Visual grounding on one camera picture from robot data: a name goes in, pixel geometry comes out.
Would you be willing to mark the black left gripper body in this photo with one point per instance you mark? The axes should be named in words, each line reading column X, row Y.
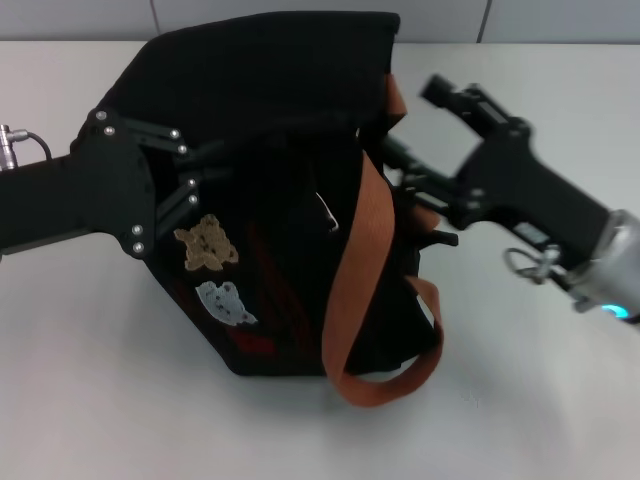
column 75, row 200

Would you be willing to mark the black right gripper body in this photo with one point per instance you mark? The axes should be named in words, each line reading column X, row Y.
column 525, row 195

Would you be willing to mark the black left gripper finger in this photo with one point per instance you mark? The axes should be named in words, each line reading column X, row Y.
column 172, row 133
column 190, row 192

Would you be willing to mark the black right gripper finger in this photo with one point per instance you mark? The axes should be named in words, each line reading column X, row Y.
column 440, row 90
column 425, row 172

